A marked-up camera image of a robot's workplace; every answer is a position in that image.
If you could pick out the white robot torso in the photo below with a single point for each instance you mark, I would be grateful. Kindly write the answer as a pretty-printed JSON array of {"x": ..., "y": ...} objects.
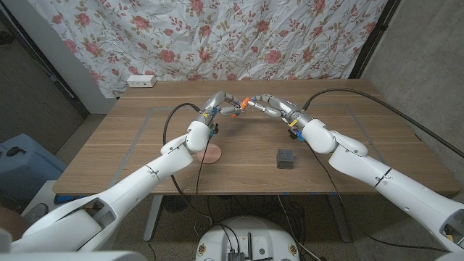
[{"x": 250, "y": 235}]

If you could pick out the black round disc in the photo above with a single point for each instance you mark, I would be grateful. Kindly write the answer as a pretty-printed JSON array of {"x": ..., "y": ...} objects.
[{"x": 175, "y": 203}]

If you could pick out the pink round dish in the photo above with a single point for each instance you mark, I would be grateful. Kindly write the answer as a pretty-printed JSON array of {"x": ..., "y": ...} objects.
[{"x": 214, "y": 156}]

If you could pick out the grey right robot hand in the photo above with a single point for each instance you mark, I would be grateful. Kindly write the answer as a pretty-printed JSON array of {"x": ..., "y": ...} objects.
[{"x": 281, "y": 107}]

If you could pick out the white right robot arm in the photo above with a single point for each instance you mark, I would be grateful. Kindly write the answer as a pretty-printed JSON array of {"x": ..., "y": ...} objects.
[{"x": 380, "y": 170}]

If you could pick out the black torso antenna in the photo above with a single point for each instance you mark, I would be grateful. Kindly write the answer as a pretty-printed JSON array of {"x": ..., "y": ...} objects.
[{"x": 249, "y": 244}]

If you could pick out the black slanted floor strip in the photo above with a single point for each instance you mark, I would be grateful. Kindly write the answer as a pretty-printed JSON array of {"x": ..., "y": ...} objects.
[{"x": 43, "y": 65}]

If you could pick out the floral backdrop cloth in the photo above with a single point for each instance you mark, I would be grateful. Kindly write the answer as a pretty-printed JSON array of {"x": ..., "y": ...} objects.
[{"x": 217, "y": 36}]

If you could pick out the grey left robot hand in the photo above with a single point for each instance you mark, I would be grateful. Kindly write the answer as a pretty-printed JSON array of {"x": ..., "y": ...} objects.
[{"x": 214, "y": 105}]

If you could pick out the orange glue stick cap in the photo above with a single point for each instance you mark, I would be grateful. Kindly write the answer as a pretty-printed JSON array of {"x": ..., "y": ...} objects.
[{"x": 245, "y": 102}]

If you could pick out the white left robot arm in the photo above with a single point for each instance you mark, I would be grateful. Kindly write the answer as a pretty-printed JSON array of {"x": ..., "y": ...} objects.
[{"x": 137, "y": 181}]

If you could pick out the white orange glue stick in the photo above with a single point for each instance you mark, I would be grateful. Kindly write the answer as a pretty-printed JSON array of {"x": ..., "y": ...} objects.
[{"x": 240, "y": 107}]

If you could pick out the dark grey block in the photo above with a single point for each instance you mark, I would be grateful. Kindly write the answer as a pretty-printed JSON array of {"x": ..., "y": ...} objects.
[{"x": 285, "y": 158}]

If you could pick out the blue plastic bin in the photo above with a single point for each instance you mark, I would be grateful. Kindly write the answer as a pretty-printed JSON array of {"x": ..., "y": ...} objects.
[{"x": 21, "y": 163}]

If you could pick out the white grey sneaker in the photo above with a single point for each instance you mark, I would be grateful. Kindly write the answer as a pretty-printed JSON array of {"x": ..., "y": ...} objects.
[{"x": 36, "y": 212}]

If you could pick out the white box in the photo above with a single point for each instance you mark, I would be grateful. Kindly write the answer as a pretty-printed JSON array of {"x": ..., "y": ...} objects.
[{"x": 41, "y": 192}]

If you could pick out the black backdrop stand pole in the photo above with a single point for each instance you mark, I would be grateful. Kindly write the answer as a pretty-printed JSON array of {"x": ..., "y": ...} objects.
[{"x": 373, "y": 40}]

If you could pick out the white power strip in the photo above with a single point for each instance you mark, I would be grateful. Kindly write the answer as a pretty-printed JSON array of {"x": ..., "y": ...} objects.
[{"x": 141, "y": 80}]

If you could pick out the person's bare leg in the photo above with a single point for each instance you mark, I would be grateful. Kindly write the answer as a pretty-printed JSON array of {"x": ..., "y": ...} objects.
[{"x": 11, "y": 221}]

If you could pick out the white leaning panel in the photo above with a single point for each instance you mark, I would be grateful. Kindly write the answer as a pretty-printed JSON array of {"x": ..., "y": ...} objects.
[{"x": 72, "y": 72}]

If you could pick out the metal table leg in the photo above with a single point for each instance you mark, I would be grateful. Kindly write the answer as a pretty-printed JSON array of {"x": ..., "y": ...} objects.
[
  {"x": 152, "y": 217},
  {"x": 339, "y": 217}
]

